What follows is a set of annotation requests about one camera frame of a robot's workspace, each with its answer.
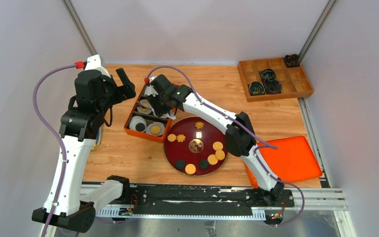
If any flower butter cookie left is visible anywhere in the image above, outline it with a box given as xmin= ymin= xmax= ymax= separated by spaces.
xmin=176 ymin=134 xmax=186 ymax=143

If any white paper cup middle-left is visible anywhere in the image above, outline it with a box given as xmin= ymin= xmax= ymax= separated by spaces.
xmin=137 ymin=99 xmax=154 ymax=115

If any white paper cup middle-right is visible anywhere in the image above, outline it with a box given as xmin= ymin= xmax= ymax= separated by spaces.
xmin=160 ymin=110 xmax=177 ymax=120

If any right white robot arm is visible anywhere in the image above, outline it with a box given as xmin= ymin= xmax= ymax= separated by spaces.
xmin=145 ymin=75 xmax=284 ymax=206

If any orange cookie box tray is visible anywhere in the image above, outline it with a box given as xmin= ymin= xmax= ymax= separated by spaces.
xmin=124 ymin=85 xmax=176 ymax=143

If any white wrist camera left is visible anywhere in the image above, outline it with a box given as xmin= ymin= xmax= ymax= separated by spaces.
xmin=84 ymin=54 xmax=111 ymax=77

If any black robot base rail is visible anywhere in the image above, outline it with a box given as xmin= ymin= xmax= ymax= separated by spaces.
xmin=78 ymin=181 xmax=297 ymax=220

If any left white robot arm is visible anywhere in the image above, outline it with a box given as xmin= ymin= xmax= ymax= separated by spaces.
xmin=32 ymin=68 xmax=136 ymax=233

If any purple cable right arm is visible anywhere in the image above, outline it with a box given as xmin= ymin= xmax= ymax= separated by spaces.
xmin=145 ymin=66 xmax=305 ymax=228

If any orange box lid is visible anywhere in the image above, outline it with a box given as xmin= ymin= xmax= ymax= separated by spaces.
xmin=259 ymin=136 xmax=323 ymax=188

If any flower butter cookie upper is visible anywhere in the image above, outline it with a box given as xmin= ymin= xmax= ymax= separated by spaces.
xmin=194 ymin=121 xmax=204 ymax=129

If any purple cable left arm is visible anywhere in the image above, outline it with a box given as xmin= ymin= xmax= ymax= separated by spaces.
xmin=32 ymin=64 xmax=85 ymax=237

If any white paper cup bottom-left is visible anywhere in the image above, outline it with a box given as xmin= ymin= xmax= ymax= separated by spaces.
xmin=129 ymin=116 xmax=147 ymax=131

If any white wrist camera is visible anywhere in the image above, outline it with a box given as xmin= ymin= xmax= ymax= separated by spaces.
xmin=84 ymin=54 xmax=111 ymax=77
xmin=144 ymin=84 xmax=158 ymax=97

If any black chocolate cookie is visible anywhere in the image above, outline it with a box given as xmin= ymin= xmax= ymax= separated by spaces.
xmin=198 ymin=159 xmax=210 ymax=170
xmin=135 ymin=122 xmax=147 ymax=132
xmin=174 ymin=159 xmax=187 ymax=172

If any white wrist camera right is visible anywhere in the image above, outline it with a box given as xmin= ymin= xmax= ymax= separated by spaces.
xmin=144 ymin=84 xmax=158 ymax=97

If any yellow blue cloth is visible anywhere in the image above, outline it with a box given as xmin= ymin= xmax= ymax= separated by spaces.
xmin=92 ymin=125 xmax=104 ymax=150

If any dark red round plate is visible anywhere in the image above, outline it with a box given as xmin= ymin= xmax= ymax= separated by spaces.
xmin=163 ymin=117 xmax=227 ymax=176

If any wooden compartment organizer box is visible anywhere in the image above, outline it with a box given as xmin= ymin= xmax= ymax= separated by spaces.
xmin=237 ymin=57 xmax=314 ymax=102

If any white paper cup bottom-right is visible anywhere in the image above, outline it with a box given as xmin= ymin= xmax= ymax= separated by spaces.
xmin=146 ymin=122 xmax=165 ymax=136

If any plain round butter cookie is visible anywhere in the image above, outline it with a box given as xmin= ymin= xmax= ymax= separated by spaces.
xmin=167 ymin=134 xmax=177 ymax=142

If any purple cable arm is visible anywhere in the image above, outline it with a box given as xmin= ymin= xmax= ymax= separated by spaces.
xmin=32 ymin=64 xmax=85 ymax=237
xmin=145 ymin=66 xmax=305 ymax=228

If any flower butter cookie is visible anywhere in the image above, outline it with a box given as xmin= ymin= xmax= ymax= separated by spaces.
xmin=194 ymin=121 xmax=204 ymax=129
xmin=176 ymin=134 xmax=186 ymax=143

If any rolled dark patterned tie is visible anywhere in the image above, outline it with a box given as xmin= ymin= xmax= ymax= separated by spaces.
xmin=283 ymin=54 xmax=301 ymax=68
xmin=264 ymin=79 xmax=282 ymax=94
xmin=248 ymin=81 xmax=265 ymax=96
xmin=259 ymin=69 xmax=276 ymax=82

